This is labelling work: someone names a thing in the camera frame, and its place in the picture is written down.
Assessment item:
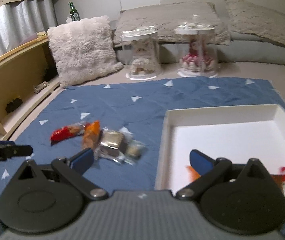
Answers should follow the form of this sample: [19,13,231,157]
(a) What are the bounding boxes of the cream doll in clear case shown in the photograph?
[120,25,162,81]

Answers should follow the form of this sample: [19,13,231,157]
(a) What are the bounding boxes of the blue quilted mat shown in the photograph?
[0,76,285,240]

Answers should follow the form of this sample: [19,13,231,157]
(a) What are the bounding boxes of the grey pleated curtain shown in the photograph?
[0,0,57,56]

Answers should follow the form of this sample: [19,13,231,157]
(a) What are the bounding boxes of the grey bedding roll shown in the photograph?
[115,0,285,67]

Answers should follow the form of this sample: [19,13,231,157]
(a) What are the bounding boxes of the pink doll in clear case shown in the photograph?
[174,15,218,77]

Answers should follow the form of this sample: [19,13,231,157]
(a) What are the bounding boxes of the orange clear cookie packet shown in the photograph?
[186,166,201,182]

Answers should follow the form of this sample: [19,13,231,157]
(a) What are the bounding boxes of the green glass bottle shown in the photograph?
[69,2,80,21]

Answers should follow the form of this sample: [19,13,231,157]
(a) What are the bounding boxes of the red cookie packet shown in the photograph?
[50,121,89,145]

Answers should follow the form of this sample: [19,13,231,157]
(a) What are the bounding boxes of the white shallow box tray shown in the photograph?
[155,105,285,192]

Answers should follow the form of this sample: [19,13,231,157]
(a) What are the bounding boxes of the beige textured pillow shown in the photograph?
[113,2,231,48]

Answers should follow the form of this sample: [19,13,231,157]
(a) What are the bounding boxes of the orange snack packet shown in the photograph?
[82,120,100,150]

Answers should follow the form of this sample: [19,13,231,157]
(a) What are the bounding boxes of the red strawberry snack packet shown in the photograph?
[271,166,285,185]

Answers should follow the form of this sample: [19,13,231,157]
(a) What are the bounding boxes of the fluffy white pillow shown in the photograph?
[47,16,123,88]

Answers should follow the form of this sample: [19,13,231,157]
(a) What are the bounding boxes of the clear green candy packet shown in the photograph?
[125,140,147,165]

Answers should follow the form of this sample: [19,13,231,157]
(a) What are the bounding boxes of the wooden bedside shelf left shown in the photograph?
[0,33,60,140]

